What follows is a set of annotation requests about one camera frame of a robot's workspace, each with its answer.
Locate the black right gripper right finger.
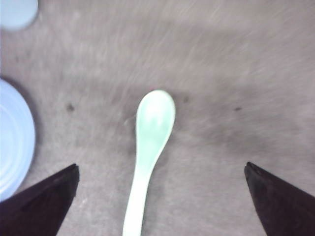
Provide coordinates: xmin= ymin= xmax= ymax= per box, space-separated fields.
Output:
xmin=244 ymin=162 xmax=315 ymax=236

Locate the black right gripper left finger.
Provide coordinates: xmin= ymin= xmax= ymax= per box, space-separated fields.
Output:
xmin=0 ymin=164 xmax=79 ymax=236

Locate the mint green plastic spoon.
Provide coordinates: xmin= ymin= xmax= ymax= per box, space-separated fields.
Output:
xmin=122 ymin=90 xmax=176 ymax=236

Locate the light blue plastic cup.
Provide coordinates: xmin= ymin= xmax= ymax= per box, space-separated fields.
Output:
xmin=0 ymin=0 xmax=39 ymax=30

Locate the blue plastic plate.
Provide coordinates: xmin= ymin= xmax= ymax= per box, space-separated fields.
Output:
xmin=0 ymin=79 xmax=35 ymax=201

